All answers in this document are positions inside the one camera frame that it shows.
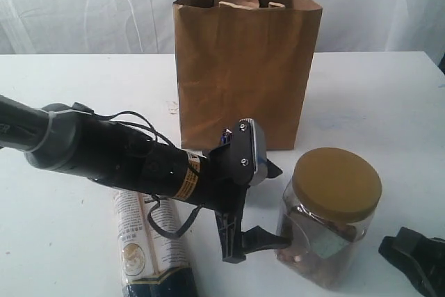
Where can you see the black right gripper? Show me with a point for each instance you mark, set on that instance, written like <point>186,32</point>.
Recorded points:
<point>419,258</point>

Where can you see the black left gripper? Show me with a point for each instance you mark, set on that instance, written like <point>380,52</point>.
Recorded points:
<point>212,186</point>

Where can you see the clear jar yellow lid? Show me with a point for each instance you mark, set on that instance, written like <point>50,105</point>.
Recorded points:
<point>326,211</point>

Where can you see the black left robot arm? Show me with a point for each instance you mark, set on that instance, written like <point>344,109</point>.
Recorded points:
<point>134,156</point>

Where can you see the brown paper bag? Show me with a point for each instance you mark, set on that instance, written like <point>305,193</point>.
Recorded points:
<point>234,63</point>

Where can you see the noodle pack black ends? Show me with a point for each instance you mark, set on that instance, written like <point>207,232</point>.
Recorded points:
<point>152,265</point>

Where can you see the white backdrop curtain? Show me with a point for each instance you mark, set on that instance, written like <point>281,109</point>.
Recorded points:
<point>146,26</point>

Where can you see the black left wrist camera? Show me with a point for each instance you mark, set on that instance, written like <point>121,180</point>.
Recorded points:
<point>239,159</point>

